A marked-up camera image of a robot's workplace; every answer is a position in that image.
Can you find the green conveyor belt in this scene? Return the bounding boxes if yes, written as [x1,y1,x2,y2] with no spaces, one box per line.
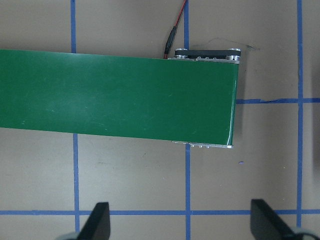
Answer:
[0,49,239,148]

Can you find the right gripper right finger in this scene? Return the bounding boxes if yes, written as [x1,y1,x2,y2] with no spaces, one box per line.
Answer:
[250,199,296,240]

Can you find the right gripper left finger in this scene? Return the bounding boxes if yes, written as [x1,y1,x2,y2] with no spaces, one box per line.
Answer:
[75,202,111,240]

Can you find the red black power wire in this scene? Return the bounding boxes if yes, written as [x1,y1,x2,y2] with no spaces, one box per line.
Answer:
[163,0,188,60]

